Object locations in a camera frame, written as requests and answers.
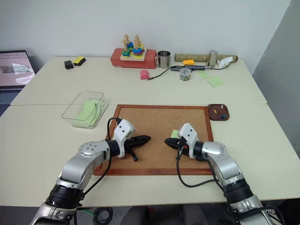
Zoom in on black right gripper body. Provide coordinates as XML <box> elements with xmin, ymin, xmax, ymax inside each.
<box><xmin>176</xmin><ymin>137</ymin><xmax>188</xmax><ymax>157</ymax></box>

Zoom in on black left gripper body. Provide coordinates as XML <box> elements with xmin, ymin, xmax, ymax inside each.
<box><xmin>124</xmin><ymin>137</ymin><xmax>139</xmax><ymax>163</ymax></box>

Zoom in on brown wooden tray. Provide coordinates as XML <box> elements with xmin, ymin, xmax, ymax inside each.
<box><xmin>207</xmin><ymin>103</ymin><xmax>231</xmax><ymax>122</ymax></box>

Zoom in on clear jar of pushpins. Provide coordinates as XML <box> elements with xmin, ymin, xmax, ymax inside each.
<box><xmin>179</xmin><ymin>68</ymin><xmax>191</xmax><ymax>82</ymax></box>

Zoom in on clear plastic box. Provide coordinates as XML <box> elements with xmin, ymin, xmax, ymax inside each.
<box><xmin>61</xmin><ymin>90</ymin><xmax>110</xmax><ymax>129</ymax></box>

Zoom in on pale green sticky note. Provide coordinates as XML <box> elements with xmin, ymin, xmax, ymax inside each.
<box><xmin>196</xmin><ymin>70</ymin><xmax>210</xmax><ymax>80</ymax></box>

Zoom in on green sticky note pad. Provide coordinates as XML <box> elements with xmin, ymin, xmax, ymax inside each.
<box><xmin>206</xmin><ymin>77</ymin><xmax>225</xmax><ymax>88</ymax></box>

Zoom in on red rectangular box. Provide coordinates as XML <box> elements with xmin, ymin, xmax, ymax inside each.
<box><xmin>110</xmin><ymin>48</ymin><xmax>158</xmax><ymax>70</ymax></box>

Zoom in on wood-framed cork board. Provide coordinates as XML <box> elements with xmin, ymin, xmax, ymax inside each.
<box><xmin>93</xmin><ymin>104</ymin><xmax>215</xmax><ymax>176</ymax></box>

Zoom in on grey USB hub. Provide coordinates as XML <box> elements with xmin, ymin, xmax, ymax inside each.
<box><xmin>170</xmin><ymin>65</ymin><xmax>207</xmax><ymax>72</ymax></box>

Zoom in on wooden colourful stacking toy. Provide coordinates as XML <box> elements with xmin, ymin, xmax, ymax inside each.
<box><xmin>120</xmin><ymin>33</ymin><xmax>147</xmax><ymax>62</ymax></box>

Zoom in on cardboard tube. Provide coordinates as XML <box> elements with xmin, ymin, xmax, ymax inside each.
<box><xmin>174</xmin><ymin>53</ymin><xmax>239</xmax><ymax>64</ymax></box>

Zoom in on tall steel cup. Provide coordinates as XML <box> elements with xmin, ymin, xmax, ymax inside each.
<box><xmin>205</xmin><ymin>49</ymin><xmax>219</xmax><ymax>69</ymax></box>

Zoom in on white crumpled paper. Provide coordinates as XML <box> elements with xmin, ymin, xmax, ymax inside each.
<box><xmin>216</xmin><ymin>57</ymin><xmax>234</xmax><ymax>69</ymax></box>

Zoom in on yellow black sponge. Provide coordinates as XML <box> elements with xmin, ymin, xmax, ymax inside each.
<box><xmin>73</xmin><ymin>56</ymin><xmax>87</xmax><ymax>67</ymax></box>

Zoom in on open laptop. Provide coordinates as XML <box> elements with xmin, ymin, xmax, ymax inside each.
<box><xmin>0</xmin><ymin>49</ymin><xmax>37</xmax><ymax>105</ymax></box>

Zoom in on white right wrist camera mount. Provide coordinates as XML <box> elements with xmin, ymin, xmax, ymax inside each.
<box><xmin>178</xmin><ymin>122</ymin><xmax>200</xmax><ymax>158</ymax></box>

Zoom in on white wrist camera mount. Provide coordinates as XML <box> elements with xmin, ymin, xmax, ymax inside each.
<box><xmin>113</xmin><ymin>119</ymin><xmax>137</xmax><ymax>158</ymax></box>
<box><xmin>178</xmin><ymin>122</ymin><xmax>200</xmax><ymax>158</ymax></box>

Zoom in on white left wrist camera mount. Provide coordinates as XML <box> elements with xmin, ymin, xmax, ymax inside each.
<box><xmin>113</xmin><ymin>119</ymin><xmax>137</xmax><ymax>158</ymax></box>

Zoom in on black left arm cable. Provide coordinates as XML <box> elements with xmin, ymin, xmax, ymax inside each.
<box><xmin>81</xmin><ymin>117</ymin><xmax>121</xmax><ymax>195</ymax></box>

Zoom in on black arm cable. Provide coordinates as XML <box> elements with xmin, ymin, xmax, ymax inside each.
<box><xmin>175</xmin><ymin>140</ymin><xmax>218</xmax><ymax>188</ymax></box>
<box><xmin>81</xmin><ymin>117</ymin><xmax>121</xmax><ymax>195</ymax></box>

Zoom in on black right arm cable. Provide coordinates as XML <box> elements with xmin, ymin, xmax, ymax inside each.
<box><xmin>175</xmin><ymin>140</ymin><xmax>218</xmax><ymax>188</ymax></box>

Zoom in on black hub cable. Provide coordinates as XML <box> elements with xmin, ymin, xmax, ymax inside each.
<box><xmin>147</xmin><ymin>66</ymin><xmax>174</xmax><ymax>82</ymax></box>

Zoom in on black cable under table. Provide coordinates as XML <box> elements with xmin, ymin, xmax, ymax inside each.
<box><xmin>76</xmin><ymin>206</ymin><xmax>113</xmax><ymax>225</ymax></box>

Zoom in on steel mug with handle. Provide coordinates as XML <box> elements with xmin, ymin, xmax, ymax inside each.
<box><xmin>154</xmin><ymin>50</ymin><xmax>172</xmax><ymax>69</ymax></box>

